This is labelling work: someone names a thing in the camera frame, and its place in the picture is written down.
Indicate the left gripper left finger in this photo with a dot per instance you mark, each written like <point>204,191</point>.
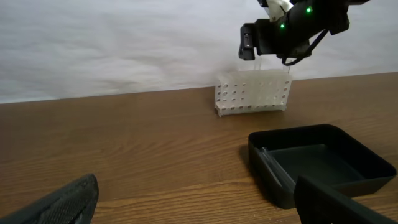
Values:
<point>62,202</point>

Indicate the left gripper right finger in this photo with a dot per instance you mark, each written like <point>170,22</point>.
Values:
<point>326,205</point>

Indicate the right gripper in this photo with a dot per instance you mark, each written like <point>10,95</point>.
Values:
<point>264,39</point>

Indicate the clear test tube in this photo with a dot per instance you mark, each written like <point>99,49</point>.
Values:
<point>258,64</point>
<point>275,169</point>

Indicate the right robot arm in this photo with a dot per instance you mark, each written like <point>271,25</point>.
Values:
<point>311,25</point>

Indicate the black tray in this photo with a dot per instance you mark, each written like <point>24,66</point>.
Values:
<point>326,161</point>

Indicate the white test tube rack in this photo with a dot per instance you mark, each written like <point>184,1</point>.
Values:
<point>252,93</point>

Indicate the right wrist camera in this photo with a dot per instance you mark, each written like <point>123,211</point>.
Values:
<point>276,7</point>

